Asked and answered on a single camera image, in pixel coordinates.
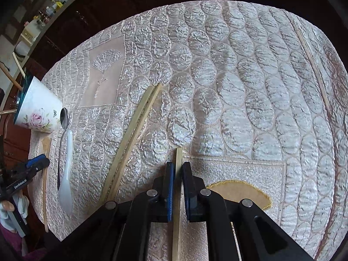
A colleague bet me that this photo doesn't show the white countertop appliance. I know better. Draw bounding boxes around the white countertop appliance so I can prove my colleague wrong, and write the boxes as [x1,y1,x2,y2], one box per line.
[14,43,29,57]

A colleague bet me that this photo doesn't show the cream wall outlet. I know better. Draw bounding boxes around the cream wall outlet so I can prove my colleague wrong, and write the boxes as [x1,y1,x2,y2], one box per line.
[20,27,38,43]

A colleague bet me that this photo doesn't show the grey speckled countertop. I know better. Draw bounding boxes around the grey speckled countertop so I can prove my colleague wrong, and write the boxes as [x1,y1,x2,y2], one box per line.
[0,0,82,104]

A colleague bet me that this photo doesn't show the person's left hand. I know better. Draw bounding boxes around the person's left hand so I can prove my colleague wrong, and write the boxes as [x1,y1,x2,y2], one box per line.
[0,193,30,218]

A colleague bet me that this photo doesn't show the white floral mug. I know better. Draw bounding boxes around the white floral mug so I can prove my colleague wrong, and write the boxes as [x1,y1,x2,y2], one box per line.
[13,72,64,134]

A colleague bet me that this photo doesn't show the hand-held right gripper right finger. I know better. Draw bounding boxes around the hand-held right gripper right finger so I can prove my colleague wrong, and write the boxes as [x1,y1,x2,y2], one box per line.
[182,162,316,261]

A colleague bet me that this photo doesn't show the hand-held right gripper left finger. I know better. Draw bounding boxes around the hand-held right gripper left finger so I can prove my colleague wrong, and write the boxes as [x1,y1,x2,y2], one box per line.
[54,162,175,261]

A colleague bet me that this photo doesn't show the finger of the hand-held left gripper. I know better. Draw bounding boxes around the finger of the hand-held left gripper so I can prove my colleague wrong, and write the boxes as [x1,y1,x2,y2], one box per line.
[24,154,47,168]
[28,159,50,174]

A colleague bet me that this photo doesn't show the white ceramic spoon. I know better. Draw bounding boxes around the white ceramic spoon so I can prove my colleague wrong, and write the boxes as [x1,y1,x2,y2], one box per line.
[58,130,74,216]

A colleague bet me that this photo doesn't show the cream quilted tablecloth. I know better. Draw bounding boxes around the cream quilted tablecloth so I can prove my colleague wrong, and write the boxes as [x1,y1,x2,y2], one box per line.
[27,0,348,261]

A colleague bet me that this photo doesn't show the dark wooden kitchen cabinets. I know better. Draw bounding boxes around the dark wooden kitchen cabinets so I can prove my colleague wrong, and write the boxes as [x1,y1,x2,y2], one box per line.
[0,0,335,166]

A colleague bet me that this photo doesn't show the small silver metal spoon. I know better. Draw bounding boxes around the small silver metal spoon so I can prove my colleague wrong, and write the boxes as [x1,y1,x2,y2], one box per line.
[57,107,70,191]

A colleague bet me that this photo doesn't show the light wooden chopstick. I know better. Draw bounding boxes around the light wooden chopstick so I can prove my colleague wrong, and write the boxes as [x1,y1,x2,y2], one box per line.
[98,87,154,207]
[12,52,27,77]
[296,30,332,108]
[108,84,163,202]
[171,147,183,261]
[42,137,52,233]

